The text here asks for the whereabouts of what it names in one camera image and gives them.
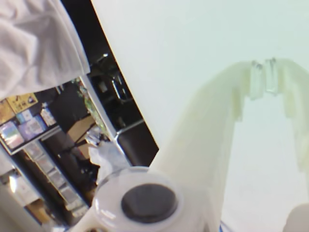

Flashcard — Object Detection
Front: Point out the white metal bar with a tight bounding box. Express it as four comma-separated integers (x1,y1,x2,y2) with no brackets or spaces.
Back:
79,76,133,167

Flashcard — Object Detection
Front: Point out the black glossy panel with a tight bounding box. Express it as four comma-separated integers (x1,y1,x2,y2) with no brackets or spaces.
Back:
61,0,160,167

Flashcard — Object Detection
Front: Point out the person in white shirt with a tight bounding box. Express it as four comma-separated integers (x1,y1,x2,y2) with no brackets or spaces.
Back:
0,0,91,100

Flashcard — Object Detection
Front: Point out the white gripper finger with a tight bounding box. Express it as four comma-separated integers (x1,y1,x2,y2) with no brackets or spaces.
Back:
264,57,309,232
149,60,264,232

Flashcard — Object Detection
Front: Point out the shelf with boxed goods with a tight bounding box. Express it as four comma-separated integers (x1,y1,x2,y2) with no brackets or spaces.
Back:
0,77,136,225

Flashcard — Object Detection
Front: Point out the white plastic bag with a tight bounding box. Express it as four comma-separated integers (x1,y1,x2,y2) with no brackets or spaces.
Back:
88,140,128,184

